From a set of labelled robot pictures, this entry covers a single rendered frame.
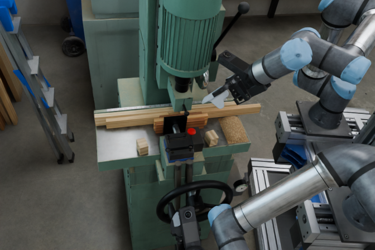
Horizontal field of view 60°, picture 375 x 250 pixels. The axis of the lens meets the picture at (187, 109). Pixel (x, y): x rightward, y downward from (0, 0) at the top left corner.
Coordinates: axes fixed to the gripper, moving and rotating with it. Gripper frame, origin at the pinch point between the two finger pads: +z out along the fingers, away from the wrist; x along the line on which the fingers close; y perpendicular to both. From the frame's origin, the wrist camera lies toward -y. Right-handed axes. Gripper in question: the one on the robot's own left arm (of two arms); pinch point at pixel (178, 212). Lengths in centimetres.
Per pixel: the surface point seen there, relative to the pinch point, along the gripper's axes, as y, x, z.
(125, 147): -15.2, -14.4, 24.3
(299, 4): -73, 217, 276
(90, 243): 60, -36, 74
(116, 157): -13.2, -18.3, 20.7
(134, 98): -25, -7, 61
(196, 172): -7.5, 9.7, 11.9
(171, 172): -9.2, 0.0, 10.9
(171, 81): -38.0, 5.0, 29.8
